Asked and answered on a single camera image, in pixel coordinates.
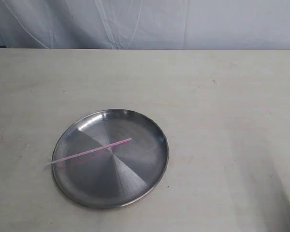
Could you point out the pink plastic straw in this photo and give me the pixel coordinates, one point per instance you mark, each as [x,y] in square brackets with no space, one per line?
[89,151]

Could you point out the white backdrop cloth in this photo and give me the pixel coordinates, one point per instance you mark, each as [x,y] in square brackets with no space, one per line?
[145,24]

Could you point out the round stainless steel plate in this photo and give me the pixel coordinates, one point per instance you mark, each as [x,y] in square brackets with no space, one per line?
[116,176]

